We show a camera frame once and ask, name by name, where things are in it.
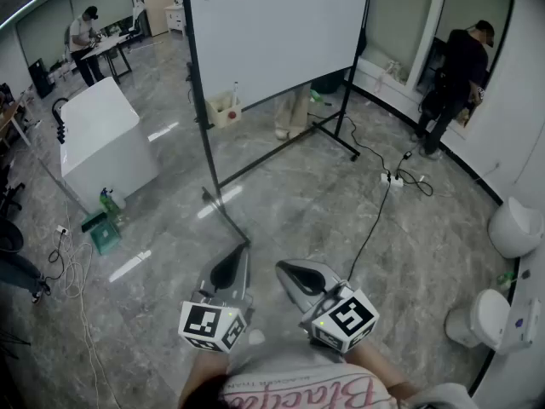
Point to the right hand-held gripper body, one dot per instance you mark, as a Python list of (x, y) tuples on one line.
[(328, 286)]

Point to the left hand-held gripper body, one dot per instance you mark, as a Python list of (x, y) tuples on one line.
[(225, 290)]

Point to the beige tray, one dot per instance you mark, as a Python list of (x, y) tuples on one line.
[(221, 115)]

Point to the person's right forearm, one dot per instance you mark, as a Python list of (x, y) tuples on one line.
[(379, 369)]

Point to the person's left forearm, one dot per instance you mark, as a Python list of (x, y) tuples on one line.
[(206, 373)]

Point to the green flat box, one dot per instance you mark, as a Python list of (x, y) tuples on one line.
[(104, 234)]

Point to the whiteboard on black stand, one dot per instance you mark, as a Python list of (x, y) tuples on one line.
[(277, 32)]

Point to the black rectangular case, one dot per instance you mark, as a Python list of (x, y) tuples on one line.
[(41, 78)]

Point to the person's white printed shirt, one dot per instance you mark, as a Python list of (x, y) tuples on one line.
[(306, 381)]

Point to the white power strip with plugs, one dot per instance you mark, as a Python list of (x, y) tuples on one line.
[(391, 180)]

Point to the green spray bottle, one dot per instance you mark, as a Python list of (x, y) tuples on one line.
[(110, 205)]

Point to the small white power strip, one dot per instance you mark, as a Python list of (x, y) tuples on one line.
[(62, 229)]

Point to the green plastic bottle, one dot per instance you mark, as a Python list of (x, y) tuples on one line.
[(506, 278)]

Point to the white round basin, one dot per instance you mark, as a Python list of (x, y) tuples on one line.
[(513, 232)]

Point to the white desk with black legs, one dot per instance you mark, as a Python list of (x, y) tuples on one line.
[(108, 45)]

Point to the white drawer cabinet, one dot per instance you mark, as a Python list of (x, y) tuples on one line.
[(175, 19)]

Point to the wooden door panel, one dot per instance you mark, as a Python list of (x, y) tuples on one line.
[(156, 4)]

